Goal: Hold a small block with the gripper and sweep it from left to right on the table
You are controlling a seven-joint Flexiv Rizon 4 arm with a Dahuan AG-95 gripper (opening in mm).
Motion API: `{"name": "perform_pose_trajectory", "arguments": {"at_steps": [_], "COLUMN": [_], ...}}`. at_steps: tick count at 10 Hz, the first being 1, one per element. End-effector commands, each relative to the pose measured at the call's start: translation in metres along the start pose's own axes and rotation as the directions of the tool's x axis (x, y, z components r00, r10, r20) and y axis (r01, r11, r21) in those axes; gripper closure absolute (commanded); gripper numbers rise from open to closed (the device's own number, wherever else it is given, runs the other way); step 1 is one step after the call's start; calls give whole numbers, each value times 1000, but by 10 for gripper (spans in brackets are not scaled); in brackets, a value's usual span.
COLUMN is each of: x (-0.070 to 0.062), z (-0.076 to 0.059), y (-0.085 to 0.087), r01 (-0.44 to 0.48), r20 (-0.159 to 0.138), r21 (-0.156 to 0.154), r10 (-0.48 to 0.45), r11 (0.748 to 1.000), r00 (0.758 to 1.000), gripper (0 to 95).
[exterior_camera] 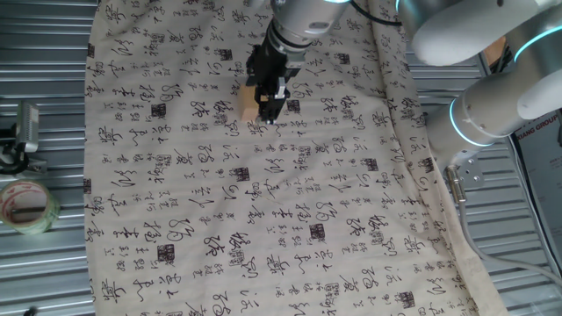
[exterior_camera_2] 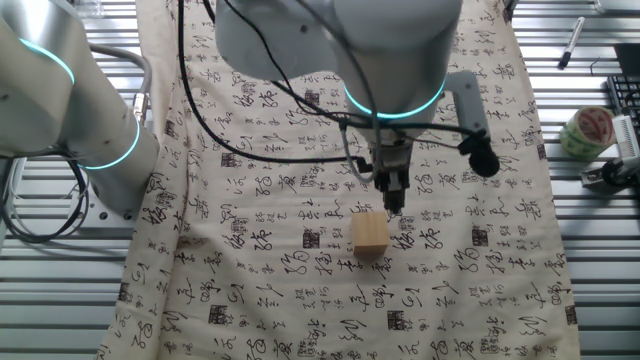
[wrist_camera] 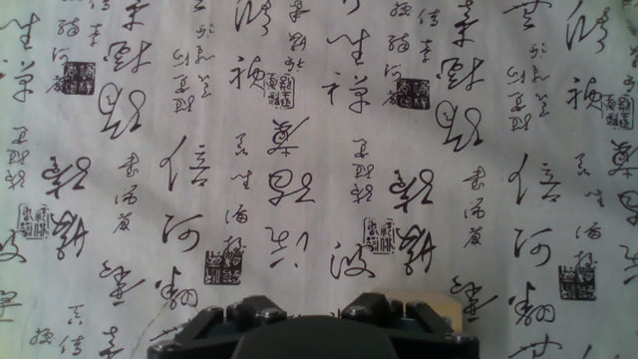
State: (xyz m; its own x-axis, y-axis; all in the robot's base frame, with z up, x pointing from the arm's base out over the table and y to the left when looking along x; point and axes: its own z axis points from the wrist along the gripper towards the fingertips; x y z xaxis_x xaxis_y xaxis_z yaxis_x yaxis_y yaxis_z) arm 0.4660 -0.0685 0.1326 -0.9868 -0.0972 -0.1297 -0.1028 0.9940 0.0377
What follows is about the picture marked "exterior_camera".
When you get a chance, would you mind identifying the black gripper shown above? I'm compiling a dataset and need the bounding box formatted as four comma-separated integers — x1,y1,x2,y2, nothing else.
245,37,308,126

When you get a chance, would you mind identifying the small wooden block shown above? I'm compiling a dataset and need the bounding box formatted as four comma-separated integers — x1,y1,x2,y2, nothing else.
239,84,263,123

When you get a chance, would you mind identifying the beige calligraphy print cloth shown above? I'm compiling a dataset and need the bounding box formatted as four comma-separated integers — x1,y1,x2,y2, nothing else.
83,0,510,316

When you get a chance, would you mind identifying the brown wooden board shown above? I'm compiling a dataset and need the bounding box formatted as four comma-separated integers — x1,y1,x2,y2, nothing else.
482,37,508,67

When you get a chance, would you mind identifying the clear packing tape roll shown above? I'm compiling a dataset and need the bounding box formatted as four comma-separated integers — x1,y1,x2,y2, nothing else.
0,178,61,236

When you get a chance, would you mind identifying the cardboard box with print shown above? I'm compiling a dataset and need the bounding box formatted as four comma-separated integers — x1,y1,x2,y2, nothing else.
511,109,562,273

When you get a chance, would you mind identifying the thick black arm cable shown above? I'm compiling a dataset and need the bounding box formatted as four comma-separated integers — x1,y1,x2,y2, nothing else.
350,0,403,26

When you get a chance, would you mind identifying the grey cable with metal connector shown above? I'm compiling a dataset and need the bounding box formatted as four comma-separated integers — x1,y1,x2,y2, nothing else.
443,165,562,289

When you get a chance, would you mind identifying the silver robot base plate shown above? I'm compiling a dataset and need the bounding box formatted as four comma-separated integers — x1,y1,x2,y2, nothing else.
442,151,485,190

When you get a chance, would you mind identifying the silver exterior camera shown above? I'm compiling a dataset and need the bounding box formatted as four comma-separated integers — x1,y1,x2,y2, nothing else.
15,101,40,154

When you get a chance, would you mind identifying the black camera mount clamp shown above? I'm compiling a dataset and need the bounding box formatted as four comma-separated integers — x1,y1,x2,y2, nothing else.
0,124,48,176

